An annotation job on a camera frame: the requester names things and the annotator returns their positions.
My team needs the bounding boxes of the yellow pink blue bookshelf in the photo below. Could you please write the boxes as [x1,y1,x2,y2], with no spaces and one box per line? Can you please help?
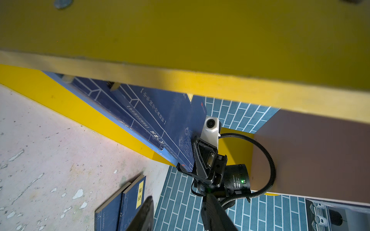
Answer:
[0,0,370,204]

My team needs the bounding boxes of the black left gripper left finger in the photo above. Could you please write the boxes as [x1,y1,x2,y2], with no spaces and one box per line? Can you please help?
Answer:
[126,196,155,231]

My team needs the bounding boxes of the navy book yellow label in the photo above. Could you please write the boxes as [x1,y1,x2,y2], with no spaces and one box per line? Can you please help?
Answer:
[118,174,146,231]
[66,77,163,151]

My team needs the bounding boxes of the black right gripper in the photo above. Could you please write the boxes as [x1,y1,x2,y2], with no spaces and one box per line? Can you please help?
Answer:
[176,136,251,199]

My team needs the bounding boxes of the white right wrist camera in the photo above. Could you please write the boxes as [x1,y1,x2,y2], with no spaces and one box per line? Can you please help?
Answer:
[200,116,222,148]

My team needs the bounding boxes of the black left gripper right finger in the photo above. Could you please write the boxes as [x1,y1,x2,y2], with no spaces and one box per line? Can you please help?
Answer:
[201,194,238,231]

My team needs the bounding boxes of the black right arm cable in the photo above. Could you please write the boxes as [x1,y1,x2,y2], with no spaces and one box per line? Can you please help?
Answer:
[218,132,277,208]

